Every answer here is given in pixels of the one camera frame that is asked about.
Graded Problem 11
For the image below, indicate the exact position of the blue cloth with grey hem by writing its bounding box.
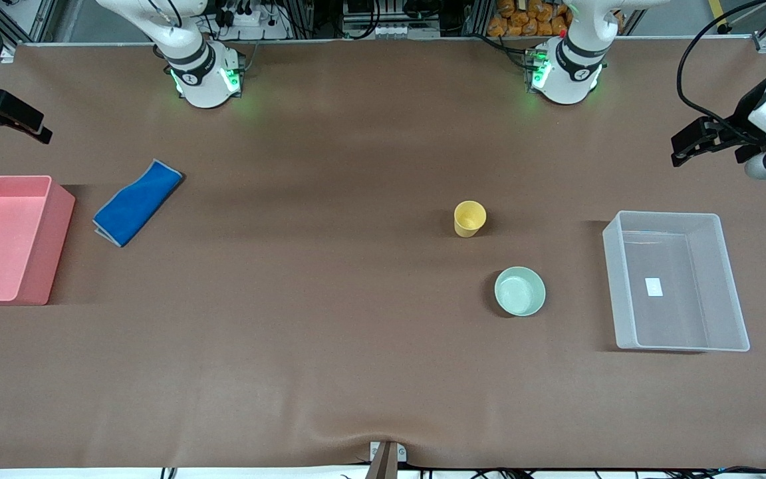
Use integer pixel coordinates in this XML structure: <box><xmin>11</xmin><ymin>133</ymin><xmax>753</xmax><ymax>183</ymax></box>
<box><xmin>92</xmin><ymin>159</ymin><xmax>184</xmax><ymax>248</ymax></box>

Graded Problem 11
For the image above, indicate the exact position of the light green bowl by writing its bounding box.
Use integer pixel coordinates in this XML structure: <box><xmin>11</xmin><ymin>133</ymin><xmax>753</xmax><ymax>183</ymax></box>
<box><xmin>494</xmin><ymin>266</ymin><xmax>547</xmax><ymax>317</ymax></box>

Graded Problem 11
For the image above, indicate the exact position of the yellow cup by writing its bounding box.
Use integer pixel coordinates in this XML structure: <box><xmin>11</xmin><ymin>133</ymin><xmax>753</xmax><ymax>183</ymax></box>
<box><xmin>453</xmin><ymin>200</ymin><xmax>488</xmax><ymax>238</ymax></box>

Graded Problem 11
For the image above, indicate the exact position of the clear plastic bin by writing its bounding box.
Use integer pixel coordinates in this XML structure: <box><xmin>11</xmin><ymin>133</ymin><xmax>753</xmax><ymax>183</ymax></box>
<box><xmin>602</xmin><ymin>210</ymin><xmax>751</xmax><ymax>353</ymax></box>

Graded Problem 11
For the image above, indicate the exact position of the bag of orange items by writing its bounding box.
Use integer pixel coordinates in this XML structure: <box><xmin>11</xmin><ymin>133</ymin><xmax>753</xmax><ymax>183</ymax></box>
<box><xmin>487</xmin><ymin>0</ymin><xmax>573</xmax><ymax>38</ymax></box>

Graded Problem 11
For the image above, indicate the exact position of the white power strip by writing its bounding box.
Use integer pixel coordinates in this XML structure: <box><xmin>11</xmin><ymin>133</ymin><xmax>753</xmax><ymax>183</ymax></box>
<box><xmin>213</xmin><ymin>8</ymin><xmax>291</xmax><ymax>41</ymax></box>

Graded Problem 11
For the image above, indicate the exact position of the white socket strip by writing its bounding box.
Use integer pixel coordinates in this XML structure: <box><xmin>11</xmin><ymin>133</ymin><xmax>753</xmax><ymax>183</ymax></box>
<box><xmin>371</xmin><ymin>22</ymin><xmax>424</xmax><ymax>39</ymax></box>

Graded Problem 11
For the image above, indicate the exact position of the black cable to left gripper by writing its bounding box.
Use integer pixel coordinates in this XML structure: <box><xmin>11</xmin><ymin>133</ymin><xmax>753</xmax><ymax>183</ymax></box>
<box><xmin>678</xmin><ymin>0</ymin><xmax>766</xmax><ymax>144</ymax></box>

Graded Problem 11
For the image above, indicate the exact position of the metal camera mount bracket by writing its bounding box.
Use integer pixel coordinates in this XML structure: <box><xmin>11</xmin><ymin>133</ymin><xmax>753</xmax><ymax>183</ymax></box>
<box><xmin>364</xmin><ymin>439</ymin><xmax>408</xmax><ymax>479</ymax></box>

